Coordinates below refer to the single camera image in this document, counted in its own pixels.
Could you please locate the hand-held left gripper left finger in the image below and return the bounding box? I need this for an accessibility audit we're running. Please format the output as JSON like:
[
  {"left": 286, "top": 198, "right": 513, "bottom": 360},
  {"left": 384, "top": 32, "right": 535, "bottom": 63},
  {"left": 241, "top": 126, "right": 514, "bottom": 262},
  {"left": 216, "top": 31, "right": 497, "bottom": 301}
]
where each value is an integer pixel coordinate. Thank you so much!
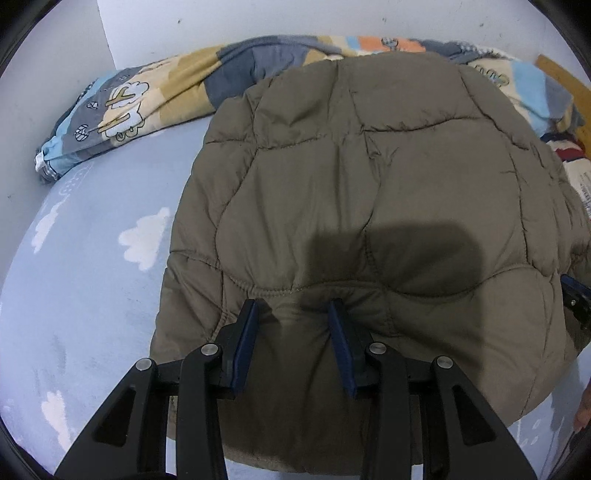
[{"left": 54, "top": 299, "right": 267, "bottom": 480}]

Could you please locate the red striped white pillow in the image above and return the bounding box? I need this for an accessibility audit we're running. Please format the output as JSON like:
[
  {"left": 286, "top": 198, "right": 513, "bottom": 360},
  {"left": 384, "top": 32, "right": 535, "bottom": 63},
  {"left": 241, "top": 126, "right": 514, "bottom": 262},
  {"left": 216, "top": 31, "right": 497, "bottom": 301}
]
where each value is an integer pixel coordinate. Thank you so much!
[{"left": 540, "top": 131, "right": 591, "bottom": 217}]

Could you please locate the person's right forearm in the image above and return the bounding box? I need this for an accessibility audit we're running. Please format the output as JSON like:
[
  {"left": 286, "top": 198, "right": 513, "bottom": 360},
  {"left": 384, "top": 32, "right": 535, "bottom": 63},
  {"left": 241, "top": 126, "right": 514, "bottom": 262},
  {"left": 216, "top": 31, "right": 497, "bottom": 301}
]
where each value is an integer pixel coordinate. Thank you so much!
[{"left": 574, "top": 382, "right": 591, "bottom": 435}]

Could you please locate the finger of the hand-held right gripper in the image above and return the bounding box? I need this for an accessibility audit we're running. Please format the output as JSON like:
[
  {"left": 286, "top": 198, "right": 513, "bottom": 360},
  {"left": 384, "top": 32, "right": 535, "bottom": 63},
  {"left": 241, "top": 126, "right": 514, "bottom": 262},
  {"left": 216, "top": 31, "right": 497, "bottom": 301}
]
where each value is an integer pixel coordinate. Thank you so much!
[{"left": 560, "top": 274, "right": 591, "bottom": 346}]

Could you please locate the patchwork printed blanket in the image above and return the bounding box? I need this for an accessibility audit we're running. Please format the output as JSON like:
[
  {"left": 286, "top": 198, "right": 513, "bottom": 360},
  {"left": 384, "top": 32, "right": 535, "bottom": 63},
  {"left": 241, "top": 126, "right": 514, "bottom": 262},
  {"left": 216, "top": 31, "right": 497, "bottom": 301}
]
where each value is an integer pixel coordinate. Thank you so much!
[{"left": 33, "top": 34, "right": 591, "bottom": 185}]

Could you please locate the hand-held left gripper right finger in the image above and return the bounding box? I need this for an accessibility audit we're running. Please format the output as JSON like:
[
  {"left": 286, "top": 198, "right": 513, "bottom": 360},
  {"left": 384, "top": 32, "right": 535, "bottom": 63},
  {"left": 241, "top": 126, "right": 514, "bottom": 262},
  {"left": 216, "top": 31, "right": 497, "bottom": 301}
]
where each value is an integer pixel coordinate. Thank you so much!
[{"left": 327, "top": 298, "right": 539, "bottom": 480}]

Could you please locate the brown wooden headboard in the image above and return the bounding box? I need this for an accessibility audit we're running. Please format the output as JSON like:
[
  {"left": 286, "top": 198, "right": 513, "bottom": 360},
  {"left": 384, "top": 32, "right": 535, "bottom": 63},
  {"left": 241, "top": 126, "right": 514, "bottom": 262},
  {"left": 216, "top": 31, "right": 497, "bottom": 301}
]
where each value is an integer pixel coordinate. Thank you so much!
[{"left": 536, "top": 54, "right": 591, "bottom": 110}]

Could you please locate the light blue cloud bed sheet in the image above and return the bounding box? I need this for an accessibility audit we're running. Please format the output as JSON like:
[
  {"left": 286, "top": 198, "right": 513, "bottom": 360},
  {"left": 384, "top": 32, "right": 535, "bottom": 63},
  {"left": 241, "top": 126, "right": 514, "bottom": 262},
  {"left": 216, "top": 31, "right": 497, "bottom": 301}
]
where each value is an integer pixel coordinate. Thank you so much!
[{"left": 0, "top": 111, "right": 591, "bottom": 480}]

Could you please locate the olive quilted puffer jacket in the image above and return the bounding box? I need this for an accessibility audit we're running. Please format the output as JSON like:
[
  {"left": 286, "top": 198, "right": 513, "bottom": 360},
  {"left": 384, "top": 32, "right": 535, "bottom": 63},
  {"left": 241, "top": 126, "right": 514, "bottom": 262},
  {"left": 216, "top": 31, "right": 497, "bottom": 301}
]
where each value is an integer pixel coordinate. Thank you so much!
[{"left": 148, "top": 52, "right": 590, "bottom": 472}]

